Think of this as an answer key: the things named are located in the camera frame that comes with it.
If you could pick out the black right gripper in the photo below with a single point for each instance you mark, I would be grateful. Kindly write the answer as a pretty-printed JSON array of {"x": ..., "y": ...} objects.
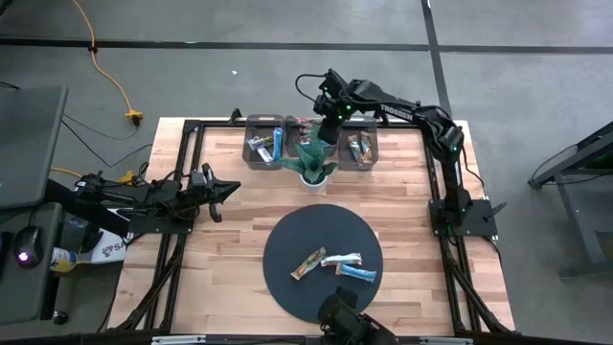
[{"x": 335, "y": 103}]

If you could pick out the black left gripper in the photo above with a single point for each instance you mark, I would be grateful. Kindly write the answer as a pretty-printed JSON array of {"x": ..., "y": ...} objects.
[{"x": 211, "y": 191}]

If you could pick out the green orange granola bar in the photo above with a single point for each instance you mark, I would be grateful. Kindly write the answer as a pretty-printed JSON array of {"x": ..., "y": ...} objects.
[
  {"x": 355, "y": 149},
  {"x": 366, "y": 146},
  {"x": 309, "y": 263}
]

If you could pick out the blue white granola bar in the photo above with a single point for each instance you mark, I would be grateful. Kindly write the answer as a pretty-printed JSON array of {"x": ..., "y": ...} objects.
[{"x": 265, "y": 154}]

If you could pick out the orange labelled snack packet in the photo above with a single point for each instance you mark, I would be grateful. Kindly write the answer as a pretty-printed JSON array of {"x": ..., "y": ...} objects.
[{"x": 341, "y": 260}]

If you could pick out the blue orange-ended granola bar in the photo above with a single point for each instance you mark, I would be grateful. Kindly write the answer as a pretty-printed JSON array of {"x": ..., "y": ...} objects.
[{"x": 356, "y": 273}]

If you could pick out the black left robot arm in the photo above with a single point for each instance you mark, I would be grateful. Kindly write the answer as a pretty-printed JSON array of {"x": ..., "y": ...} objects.
[{"x": 143, "y": 194}]

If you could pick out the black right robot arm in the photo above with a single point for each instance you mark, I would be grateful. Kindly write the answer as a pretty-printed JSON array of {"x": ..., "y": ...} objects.
[{"x": 407, "y": 112}]

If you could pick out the green snake plant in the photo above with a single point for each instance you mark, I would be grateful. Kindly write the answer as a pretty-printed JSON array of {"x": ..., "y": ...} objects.
[{"x": 313, "y": 163}]

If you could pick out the white round plant pot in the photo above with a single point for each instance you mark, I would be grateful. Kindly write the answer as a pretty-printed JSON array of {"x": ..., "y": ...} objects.
[{"x": 313, "y": 188}]

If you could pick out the round black plate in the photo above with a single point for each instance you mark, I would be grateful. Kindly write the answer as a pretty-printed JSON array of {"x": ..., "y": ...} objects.
[{"x": 311, "y": 225}]

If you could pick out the white printed box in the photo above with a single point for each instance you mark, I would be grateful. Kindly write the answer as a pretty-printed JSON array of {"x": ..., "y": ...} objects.
[{"x": 115, "y": 251}]

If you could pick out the black slanted bar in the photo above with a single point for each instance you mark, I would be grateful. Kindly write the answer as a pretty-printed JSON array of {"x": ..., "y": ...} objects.
[{"x": 86, "y": 211}]

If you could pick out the yellow white bottle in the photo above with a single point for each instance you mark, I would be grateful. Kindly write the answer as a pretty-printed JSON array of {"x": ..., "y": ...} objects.
[{"x": 62, "y": 261}]

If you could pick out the black blocky device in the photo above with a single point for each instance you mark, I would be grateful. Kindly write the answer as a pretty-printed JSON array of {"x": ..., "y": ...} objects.
[{"x": 345, "y": 321}]

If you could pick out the dark grey monitor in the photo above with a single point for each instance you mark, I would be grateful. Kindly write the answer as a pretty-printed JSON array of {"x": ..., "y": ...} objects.
[{"x": 29, "y": 144}]

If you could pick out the black computer mouse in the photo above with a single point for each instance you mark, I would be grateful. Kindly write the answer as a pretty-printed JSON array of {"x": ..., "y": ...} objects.
[{"x": 29, "y": 239}]

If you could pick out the black round knob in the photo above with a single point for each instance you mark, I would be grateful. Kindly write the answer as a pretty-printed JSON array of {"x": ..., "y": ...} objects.
[{"x": 60, "y": 317}]

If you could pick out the dark grey side desk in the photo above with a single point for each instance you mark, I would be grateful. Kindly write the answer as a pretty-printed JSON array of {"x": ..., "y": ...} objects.
[{"x": 24, "y": 297}]

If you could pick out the grey metal stand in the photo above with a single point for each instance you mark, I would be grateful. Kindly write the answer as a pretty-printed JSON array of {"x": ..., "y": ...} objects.
[{"x": 578, "y": 218}]

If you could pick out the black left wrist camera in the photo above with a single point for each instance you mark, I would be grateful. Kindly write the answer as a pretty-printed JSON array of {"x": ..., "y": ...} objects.
[{"x": 197, "y": 178}]

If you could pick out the black aluminium table frame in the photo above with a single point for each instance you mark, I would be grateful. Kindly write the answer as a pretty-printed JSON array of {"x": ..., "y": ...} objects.
[{"x": 215, "y": 125}]

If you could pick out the silver metal bracket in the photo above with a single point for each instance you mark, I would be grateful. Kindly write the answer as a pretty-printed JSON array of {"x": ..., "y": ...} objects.
[
  {"x": 177, "y": 340},
  {"x": 445, "y": 341}
]

